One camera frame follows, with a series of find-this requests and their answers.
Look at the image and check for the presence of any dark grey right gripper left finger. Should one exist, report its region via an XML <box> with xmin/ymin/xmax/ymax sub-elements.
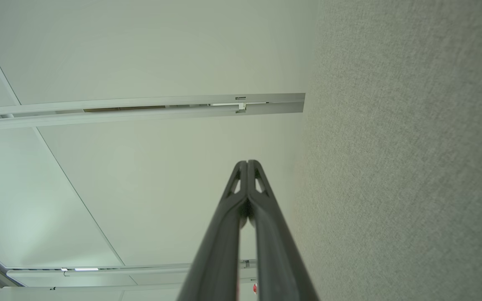
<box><xmin>177</xmin><ymin>160</ymin><xmax>249</xmax><ymax>301</ymax></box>

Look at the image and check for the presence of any grey slotted partition post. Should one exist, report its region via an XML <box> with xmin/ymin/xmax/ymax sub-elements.
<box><xmin>0</xmin><ymin>93</ymin><xmax>306</xmax><ymax>128</ymax></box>

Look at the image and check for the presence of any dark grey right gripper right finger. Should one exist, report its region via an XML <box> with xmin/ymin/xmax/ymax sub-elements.
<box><xmin>247</xmin><ymin>160</ymin><xmax>319</xmax><ymax>301</ymax></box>

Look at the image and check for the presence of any grey wheeled partition post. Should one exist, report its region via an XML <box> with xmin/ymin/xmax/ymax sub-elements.
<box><xmin>6</xmin><ymin>259</ymin><xmax>258</xmax><ymax>277</ymax></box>

